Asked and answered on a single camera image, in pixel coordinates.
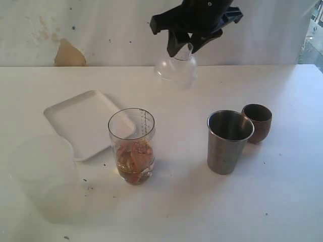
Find clear plastic measuring cup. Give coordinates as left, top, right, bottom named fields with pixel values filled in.
left=107, top=107, right=155, bottom=185

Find brown wooden cup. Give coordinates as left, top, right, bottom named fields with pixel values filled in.
left=241, top=104, right=273, bottom=144

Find stainless steel cup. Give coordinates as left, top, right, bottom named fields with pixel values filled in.
left=207, top=110, right=254, bottom=175

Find clear dome lid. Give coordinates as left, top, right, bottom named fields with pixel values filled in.
left=154, top=43, right=197, bottom=89

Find white rectangular tray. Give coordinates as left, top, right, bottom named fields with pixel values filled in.
left=43, top=90, right=120, bottom=161

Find translucent plastic container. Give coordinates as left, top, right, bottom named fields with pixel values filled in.
left=8, top=135, right=82, bottom=223

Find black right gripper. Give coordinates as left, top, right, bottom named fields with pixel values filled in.
left=149, top=1, right=243, bottom=57

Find brown chunks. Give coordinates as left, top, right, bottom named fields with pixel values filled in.
left=116, top=142, right=155, bottom=185

